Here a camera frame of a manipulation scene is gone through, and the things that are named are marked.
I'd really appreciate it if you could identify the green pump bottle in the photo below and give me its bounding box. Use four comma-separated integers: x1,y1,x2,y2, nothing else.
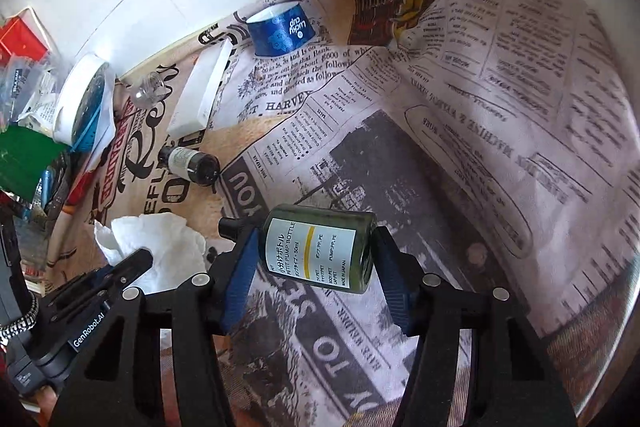
218,205,376,294

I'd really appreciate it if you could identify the white box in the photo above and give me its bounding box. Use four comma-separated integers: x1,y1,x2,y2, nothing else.
167,38,233,140

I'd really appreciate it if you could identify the clear glass jar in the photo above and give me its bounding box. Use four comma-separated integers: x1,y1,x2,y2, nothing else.
128,72,167,110

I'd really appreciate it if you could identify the crumpled white tissue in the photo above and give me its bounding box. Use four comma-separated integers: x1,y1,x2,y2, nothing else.
93,212,206,295

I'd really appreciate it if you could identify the small dark glass bottle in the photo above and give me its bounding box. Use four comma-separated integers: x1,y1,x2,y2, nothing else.
157,145,220,186

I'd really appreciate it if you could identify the green plastic container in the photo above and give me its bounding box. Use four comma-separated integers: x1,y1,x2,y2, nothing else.
0,126,68,202

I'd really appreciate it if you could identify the white and blue colander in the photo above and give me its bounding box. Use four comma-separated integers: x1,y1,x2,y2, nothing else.
53,53,114,152

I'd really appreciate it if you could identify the newspaper print tablecloth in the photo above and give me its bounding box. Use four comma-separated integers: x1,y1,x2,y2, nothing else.
47,0,639,425

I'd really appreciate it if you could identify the clear plastic packet bag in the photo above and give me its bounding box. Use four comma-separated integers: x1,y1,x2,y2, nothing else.
1,55,64,135

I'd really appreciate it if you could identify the red carton box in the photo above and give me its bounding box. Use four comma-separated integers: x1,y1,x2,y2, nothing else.
0,6,50,67

